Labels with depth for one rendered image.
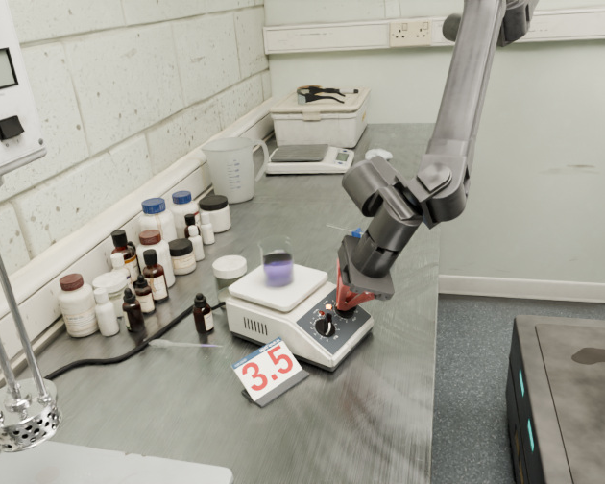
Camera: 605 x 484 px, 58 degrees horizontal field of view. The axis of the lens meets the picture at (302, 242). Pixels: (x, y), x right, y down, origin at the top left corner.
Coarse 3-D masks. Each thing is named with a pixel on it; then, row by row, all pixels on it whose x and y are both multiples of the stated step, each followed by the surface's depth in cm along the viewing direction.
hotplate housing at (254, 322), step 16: (320, 288) 87; (240, 304) 85; (256, 304) 84; (304, 304) 83; (240, 320) 86; (256, 320) 83; (272, 320) 81; (288, 320) 80; (368, 320) 86; (240, 336) 88; (256, 336) 85; (272, 336) 83; (288, 336) 81; (304, 336) 79; (352, 336) 82; (304, 352) 80; (320, 352) 78; (336, 352) 79
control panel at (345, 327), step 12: (336, 288) 88; (324, 300) 85; (312, 312) 82; (324, 312) 83; (336, 312) 84; (360, 312) 86; (300, 324) 80; (312, 324) 81; (336, 324) 82; (348, 324) 83; (360, 324) 84; (312, 336) 79; (324, 336) 80; (336, 336) 81; (348, 336) 82; (336, 348) 79
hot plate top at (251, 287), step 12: (252, 276) 89; (300, 276) 88; (312, 276) 88; (324, 276) 87; (240, 288) 85; (252, 288) 85; (264, 288) 85; (288, 288) 84; (300, 288) 84; (312, 288) 84; (252, 300) 83; (264, 300) 82; (276, 300) 82; (288, 300) 81; (300, 300) 82
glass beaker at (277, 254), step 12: (264, 240) 85; (276, 240) 86; (288, 240) 85; (264, 252) 82; (276, 252) 81; (288, 252) 82; (264, 264) 83; (276, 264) 82; (288, 264) 83; (264, 276) 84; (276, 276) 83; (288, 276) 84; (276, 288) 84
